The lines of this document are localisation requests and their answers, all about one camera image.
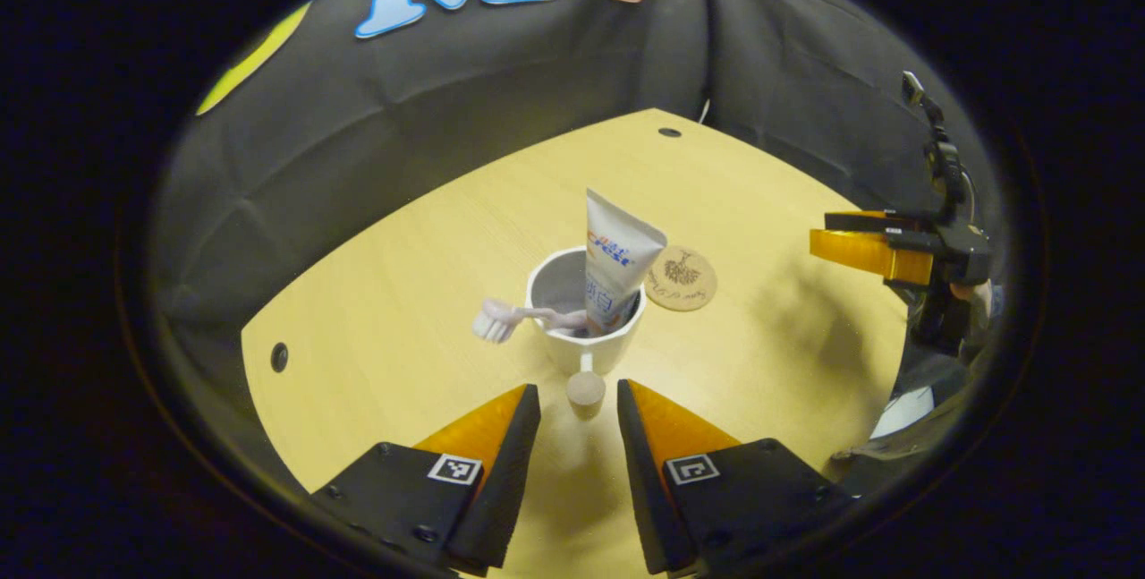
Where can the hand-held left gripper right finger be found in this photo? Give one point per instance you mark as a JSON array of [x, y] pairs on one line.
[[648, 489]]

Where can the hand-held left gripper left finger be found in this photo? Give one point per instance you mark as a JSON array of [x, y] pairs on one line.
[[501, 481]]

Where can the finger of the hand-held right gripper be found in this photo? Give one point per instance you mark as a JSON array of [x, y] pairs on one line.
[[872, 252]]

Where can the white cup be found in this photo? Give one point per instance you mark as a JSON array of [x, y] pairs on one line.
[[590, 351]]

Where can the pale pink toothbrush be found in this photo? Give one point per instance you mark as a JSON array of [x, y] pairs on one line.
[[519, 315]]

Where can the round cork coaster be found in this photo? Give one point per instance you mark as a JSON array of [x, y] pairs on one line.
[[684, 284]]

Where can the white toothpaste tube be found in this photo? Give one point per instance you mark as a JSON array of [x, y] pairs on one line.
[[617, 248]]

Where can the light wooden desktop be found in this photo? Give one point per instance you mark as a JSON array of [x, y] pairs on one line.
[[376, 328]]

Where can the white sheet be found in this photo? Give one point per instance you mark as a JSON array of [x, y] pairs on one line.
[[903, 411]]

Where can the black backdrop cloth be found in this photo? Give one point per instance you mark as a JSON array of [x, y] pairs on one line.
[[447, 114]]

